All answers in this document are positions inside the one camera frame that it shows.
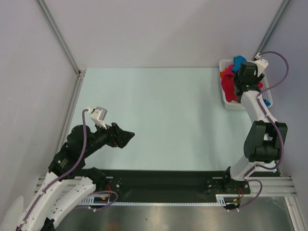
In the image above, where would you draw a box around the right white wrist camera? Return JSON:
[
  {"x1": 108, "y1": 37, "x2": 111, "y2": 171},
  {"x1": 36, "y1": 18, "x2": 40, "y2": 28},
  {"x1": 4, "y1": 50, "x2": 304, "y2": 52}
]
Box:
[{"x1": 253, "y1": 53, "x2": 269, "y2": 77}]

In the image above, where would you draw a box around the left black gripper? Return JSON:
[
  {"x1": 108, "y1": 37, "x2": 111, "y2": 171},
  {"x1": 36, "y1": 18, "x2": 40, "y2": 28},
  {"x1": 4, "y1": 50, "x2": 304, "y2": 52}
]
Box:
[{"x1": 82, "y1": 118, "x2": 135, "y2": 157}]

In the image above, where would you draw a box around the white slotted cable duct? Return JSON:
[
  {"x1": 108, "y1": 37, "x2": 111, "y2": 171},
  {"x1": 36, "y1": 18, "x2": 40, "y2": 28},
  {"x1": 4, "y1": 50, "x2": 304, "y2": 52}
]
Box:
[{"x1": 78, "y1": 195, "x2": 240, "y2": 207}]

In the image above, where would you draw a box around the aluminium frame rail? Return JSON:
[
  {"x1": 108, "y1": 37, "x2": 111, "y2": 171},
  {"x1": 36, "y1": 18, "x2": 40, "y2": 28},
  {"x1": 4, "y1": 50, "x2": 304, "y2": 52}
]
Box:
[{"x1": 34, "y1": 177, "x2": 297, "y2": 197}]

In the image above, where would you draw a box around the pink t shirt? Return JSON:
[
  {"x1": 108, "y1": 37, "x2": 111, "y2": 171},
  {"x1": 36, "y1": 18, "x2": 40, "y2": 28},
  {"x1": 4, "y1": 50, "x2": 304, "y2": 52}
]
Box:
[{"x1": 221, "y1": 68, "x2": 261, "y2": 103}]

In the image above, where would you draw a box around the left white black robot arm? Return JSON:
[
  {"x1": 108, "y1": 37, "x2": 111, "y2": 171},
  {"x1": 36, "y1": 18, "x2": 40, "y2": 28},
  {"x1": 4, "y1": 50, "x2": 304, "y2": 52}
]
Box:
[{"x1": 16, "y1": 123, "x2": 135, "y2": 231}]

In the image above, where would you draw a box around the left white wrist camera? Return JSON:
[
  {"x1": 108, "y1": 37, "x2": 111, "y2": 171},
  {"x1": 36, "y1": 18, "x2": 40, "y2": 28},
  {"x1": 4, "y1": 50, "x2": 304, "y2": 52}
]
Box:
[{"x1": 87, "y1": 107, "x2": 107, "y2": 129}]

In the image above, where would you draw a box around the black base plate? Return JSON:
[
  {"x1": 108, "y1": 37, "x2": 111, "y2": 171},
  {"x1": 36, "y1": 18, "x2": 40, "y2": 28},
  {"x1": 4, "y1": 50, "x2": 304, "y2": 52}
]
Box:
[{"x1": 103, "y1": 169, "x2": 250, "y2": 200}]

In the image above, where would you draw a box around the white plastic basket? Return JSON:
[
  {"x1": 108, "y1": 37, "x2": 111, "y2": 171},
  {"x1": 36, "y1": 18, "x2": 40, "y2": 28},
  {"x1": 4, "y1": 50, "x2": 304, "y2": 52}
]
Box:
[{"x1": 219, "y1": 59, "x2": 273, "y2": 110}]

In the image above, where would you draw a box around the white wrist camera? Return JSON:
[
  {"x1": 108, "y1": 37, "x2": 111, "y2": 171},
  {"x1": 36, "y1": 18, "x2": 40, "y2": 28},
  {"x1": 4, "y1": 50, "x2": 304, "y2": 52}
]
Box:
[
  {"x1": 87, "y1": 107, "x2": 107, "y2": 129},
  {"x1": 253, "y1": 53, "x2": 269, "y2": 77}
]

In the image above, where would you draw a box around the orange t shirt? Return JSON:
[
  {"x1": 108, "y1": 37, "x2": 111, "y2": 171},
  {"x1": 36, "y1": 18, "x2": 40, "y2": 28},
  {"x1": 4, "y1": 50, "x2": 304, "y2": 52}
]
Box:
[{"x1": 220, "y1": 68, "x2": 227, "y2": 78}]

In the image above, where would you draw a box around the blue t shirt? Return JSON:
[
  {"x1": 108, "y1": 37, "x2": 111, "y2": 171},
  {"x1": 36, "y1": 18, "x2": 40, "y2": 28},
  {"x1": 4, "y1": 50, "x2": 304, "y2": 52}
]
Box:
[{"x1": 232, "y1": 55, "x2": 247, "y2": 73}]

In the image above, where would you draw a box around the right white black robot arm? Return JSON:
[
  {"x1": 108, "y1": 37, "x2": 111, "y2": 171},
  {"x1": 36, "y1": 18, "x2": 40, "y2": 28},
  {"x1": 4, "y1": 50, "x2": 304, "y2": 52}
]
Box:
[{"x1": 222, "y1": 62, "x2": 288, "y2": 194}]

